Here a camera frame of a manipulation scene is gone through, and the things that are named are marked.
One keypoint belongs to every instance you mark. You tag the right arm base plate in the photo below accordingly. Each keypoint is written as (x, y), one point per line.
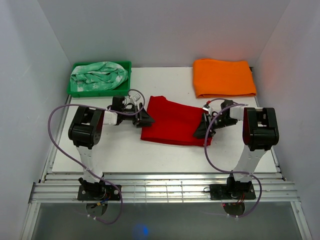
(223, 192)

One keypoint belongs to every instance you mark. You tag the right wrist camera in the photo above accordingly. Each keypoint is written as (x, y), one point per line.
(207, 107)

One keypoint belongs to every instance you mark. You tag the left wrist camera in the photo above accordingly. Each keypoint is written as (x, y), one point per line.
(134, 99)

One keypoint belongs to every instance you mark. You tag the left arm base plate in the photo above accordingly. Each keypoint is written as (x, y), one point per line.
(109, 193)

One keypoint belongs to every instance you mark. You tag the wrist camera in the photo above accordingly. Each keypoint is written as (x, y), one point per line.
(207, 107)
(134, 99)

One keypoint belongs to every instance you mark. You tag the green white patterned trousers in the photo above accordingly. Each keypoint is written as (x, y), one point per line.
(98, 76)

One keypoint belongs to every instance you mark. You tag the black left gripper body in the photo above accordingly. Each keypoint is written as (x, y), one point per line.
(136, 118)

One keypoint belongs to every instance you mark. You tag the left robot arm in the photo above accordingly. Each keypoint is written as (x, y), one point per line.
(85, 132)

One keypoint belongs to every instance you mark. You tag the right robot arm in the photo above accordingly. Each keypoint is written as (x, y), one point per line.
(259, 134)

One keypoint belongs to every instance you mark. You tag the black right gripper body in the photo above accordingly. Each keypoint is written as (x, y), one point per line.
(220, 122)

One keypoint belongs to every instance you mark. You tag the aluminium frame rail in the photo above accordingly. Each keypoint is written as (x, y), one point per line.
(165, 187)

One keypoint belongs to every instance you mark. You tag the folded orange trousers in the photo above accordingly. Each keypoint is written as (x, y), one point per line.
(218, 78)

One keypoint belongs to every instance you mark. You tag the red trousers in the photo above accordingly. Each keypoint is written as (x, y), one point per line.
(174, 123)

